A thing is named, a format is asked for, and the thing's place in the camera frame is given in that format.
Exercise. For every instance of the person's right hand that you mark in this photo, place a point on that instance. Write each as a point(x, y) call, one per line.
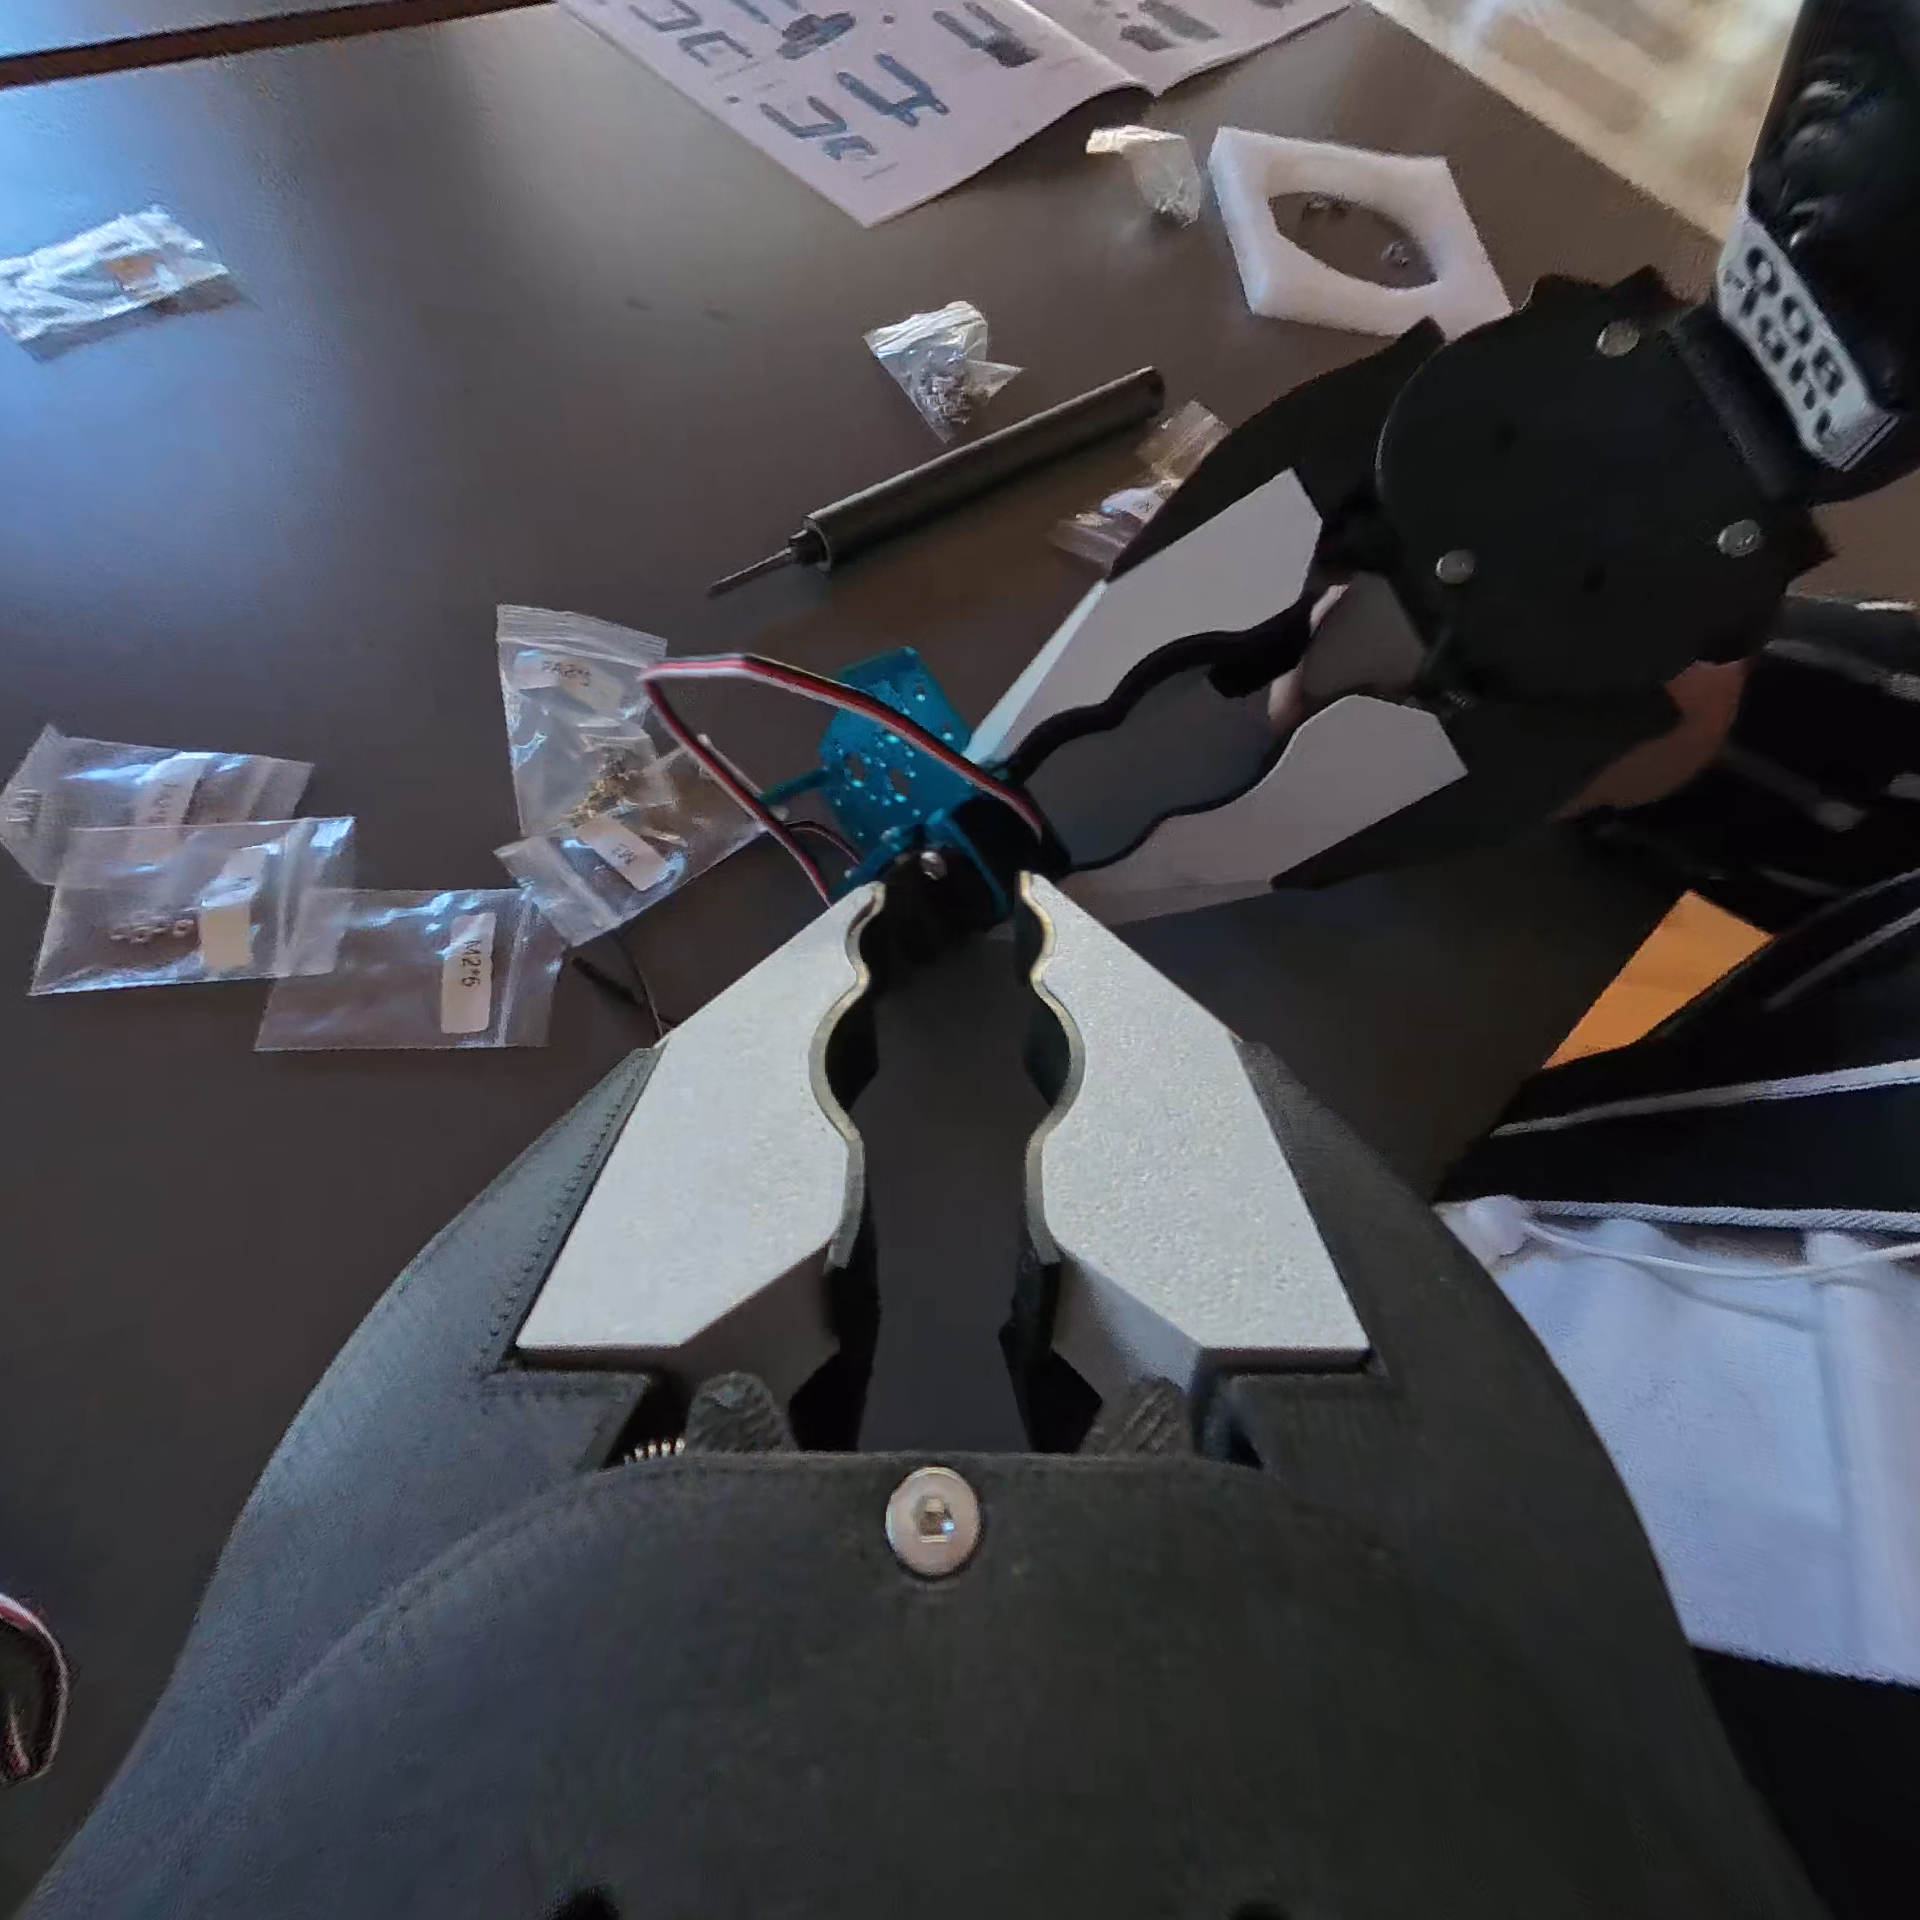
point(1696, 730)

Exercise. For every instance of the blue servo bracket assembly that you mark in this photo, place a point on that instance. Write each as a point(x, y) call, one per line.
point(889, 762)

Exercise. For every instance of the white foam frame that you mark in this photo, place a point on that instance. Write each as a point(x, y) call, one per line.
point(1241, 259)

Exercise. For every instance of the dark brown desk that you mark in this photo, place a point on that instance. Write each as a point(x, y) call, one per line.
point(374, 494)

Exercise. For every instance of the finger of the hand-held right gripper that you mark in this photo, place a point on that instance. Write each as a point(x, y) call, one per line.
point(1317, 814)
point(1200, 557)

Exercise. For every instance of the black screwdriver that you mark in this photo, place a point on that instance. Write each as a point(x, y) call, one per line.
point(975, 458)

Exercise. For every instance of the white undershirt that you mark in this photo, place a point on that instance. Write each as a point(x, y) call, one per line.
point(1727, 1424)

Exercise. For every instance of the clear labelled parts bag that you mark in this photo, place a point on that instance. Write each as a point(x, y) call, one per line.
point(179, 912)
point(407, 972)
point(582, 705)
point(135, 794)
point(629, 865)

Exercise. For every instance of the small clear bag of screws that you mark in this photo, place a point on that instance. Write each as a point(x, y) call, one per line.
point(1153, 169)

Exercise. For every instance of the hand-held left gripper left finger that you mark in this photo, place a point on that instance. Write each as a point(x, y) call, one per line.
point(705, 1168)

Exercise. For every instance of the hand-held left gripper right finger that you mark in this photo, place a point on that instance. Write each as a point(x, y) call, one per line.
point(1186, 1183)

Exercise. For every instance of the clear bag of nuts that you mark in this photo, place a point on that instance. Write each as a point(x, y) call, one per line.
point(1121, 528)

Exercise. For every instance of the printed instruction manual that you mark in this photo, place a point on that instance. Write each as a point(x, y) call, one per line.
point(990, 149)

